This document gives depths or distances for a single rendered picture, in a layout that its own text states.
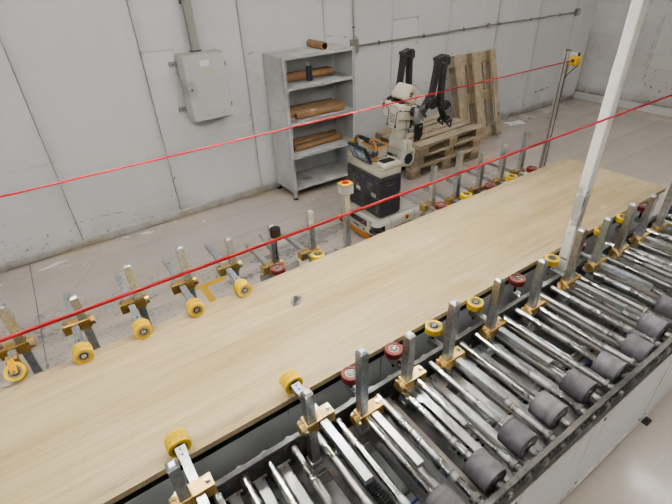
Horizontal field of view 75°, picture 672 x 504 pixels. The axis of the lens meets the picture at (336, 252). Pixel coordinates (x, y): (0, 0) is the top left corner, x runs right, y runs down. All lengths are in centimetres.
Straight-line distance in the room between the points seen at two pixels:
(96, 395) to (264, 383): 67
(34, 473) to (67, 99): 342
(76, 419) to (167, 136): 341
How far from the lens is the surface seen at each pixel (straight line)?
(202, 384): 194
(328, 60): 557
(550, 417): 197
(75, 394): 213
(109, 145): 483
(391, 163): 401
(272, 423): 191
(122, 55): 472
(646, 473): 307
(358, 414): 183
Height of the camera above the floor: 230
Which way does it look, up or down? 33 degrees down
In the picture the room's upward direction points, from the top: 3 degrees counter-clockwise
